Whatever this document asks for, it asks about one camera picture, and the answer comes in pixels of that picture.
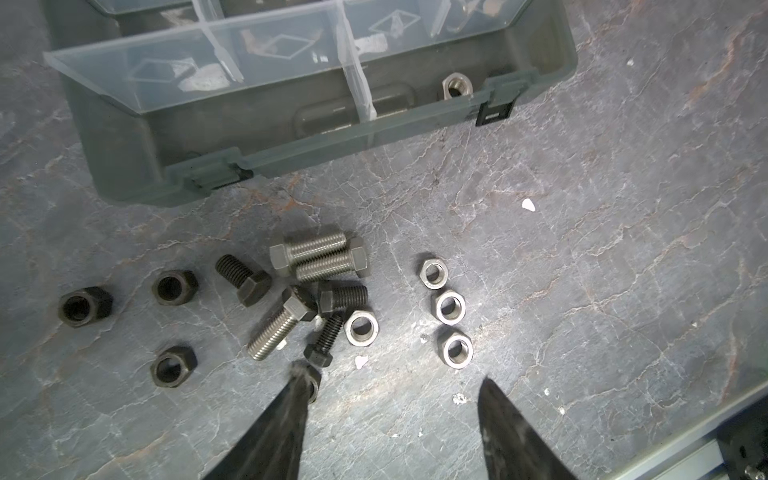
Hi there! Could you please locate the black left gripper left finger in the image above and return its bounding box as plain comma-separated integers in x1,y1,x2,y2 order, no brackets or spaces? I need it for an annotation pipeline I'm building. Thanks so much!
206,361,322,479

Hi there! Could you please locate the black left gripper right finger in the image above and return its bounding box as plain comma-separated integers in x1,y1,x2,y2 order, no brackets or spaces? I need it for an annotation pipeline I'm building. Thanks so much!
477,377,576,480

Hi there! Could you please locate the silver hex nut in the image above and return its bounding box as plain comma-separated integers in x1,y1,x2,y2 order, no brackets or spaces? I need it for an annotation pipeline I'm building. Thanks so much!
344,309,380,347
432,289,466,326
441,72,474,100
419,258,449,290
439,330,474,370

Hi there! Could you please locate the black hex nut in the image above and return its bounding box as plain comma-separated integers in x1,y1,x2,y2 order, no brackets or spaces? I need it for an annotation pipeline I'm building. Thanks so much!
304,313,344,368
152,270,199,306
58,286,114,328
150,346,198,388

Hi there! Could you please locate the green compartment organizer box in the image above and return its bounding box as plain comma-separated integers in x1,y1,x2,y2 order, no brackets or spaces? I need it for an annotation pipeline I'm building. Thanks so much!
41,1,577,207

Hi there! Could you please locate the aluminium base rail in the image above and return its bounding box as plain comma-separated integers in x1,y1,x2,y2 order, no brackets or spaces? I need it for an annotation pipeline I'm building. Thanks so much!
609,382,767,479

